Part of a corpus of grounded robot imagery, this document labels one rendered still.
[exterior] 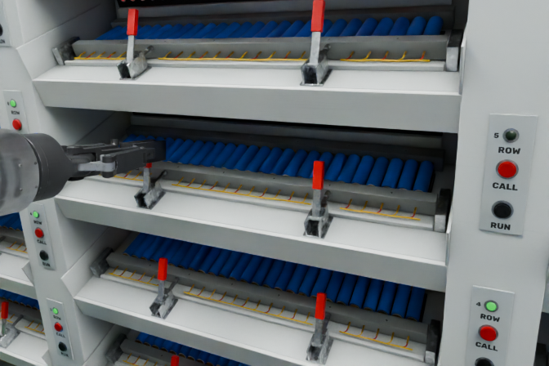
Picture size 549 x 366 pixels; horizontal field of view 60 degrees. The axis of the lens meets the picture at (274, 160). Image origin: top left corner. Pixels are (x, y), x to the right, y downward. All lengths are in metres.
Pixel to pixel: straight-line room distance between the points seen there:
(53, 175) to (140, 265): 0.36
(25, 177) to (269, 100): 0.27
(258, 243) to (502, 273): 0.29
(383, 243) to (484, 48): 0.25
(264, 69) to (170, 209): 0.25
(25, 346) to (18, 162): 0.70
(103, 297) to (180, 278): 0.14
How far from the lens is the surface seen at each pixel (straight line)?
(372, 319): 0.71
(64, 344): 1.01
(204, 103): 0.61
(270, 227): 0.63
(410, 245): 0.58
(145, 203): 0.74
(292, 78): 0.57
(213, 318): 0.78
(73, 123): 0.86
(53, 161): 0.56
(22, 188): 0.53
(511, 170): 0.51
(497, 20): 0.49
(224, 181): 0.70
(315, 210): 0.59
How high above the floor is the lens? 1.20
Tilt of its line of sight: 17 degrees down
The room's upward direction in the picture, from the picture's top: 2 degrees counter-clockwise
